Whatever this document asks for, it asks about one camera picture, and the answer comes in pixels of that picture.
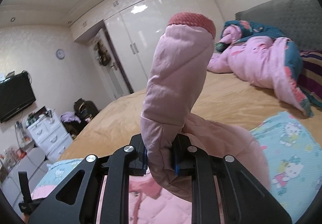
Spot pink quilted jacket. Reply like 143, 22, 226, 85
31, 12, 271, 224

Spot purple clothes pile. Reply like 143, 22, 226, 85
60, 112, 81, 123

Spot white bedroom door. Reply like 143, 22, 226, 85
90, 28, 130, 101

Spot black backpack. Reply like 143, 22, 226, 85
74, 99, 99, 123

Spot Hello Kitty blue blanket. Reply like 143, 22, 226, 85
35, 110, 322, 222

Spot white drawer chest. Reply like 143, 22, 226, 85
26, 109, 73, 162

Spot tan bed sheet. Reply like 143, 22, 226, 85
59, 72, 321, 160

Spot bags hanging on door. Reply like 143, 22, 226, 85
94, 40, 111, 66

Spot striped dark pillow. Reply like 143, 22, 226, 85
297, 51, 322, 108

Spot white wardrobe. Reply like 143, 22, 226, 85
71, 0, 224, 92

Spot pink floral comforter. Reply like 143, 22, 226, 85
207, 20, 313, 117

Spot grey quilted headboard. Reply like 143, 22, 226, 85
235, 0, 322, 52

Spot round wall clock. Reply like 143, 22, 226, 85
56, 49, 65, 60

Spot black wall television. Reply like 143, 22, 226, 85
0, 71, 36, 123

